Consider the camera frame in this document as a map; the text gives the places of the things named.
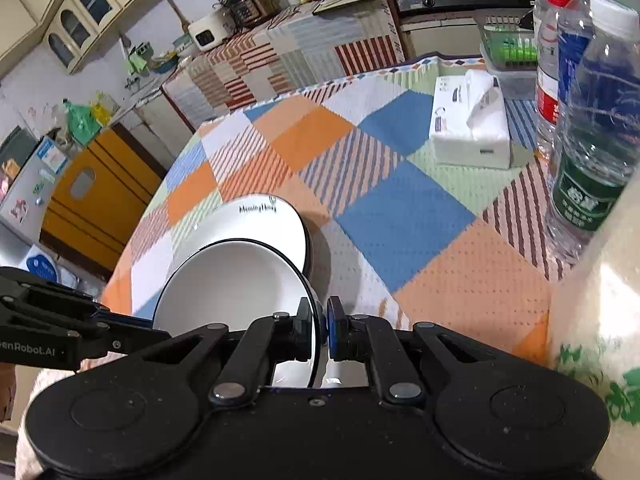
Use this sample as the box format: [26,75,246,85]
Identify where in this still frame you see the yellow wooden chair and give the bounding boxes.
[40,124,168,281]

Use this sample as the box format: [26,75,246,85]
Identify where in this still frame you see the water bottle with blue cap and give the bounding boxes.
[555,0,611,151]

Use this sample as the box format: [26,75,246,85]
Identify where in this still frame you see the white fridge with magnets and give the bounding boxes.
[0,127,71,247]

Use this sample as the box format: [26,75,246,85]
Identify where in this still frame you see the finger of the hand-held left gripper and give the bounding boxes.
[70,325,172,368]
[0,267,152,335]

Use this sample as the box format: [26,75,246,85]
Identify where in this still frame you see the black pressure cooker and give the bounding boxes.
[220,0,278,26]

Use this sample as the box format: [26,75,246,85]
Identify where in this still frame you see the green cloth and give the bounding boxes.
[127,45,151,74]

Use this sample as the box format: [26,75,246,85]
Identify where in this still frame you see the green plastic basket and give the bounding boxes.
[479,15,541,98]

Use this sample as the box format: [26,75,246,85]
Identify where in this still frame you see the water bottle with green label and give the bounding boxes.
[545,0,640,267]

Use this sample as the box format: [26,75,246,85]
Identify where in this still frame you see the blue-green basin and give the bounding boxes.
[150,52,179,74]

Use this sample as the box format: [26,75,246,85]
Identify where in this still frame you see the white tissue pack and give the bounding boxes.
[429,69,512,170]

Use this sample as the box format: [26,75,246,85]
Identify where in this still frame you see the white bowl with black rim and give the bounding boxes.
[151,238,373,392]

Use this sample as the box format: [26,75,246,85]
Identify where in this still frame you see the green plastic bag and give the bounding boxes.
[62,92,121,147]

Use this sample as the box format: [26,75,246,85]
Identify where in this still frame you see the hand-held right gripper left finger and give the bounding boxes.
[127,297,317,408]

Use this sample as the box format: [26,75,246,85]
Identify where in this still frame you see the blue perforated plastic object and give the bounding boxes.
[22,245,62,283]

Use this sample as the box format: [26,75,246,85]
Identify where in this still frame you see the water bottle with red cap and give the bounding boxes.
[535,0,576,158]

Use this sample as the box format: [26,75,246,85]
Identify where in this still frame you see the striped patchwork counter cloth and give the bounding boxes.
[162,0,406,133]

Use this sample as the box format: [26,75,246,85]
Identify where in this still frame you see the cream wall cabinets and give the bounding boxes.
[0,0,201,76]

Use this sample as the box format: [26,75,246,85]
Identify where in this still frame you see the checked colourful tablecloth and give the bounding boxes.
[100,55,561,397]

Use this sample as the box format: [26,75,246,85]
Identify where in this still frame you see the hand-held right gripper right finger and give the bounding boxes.
[326,296,506,407]

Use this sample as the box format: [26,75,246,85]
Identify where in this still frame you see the white plate with black rim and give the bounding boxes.
[171,194,311,286]

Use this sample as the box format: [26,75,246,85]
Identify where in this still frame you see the white rice cooker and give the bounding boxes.
[187,12,236,51]

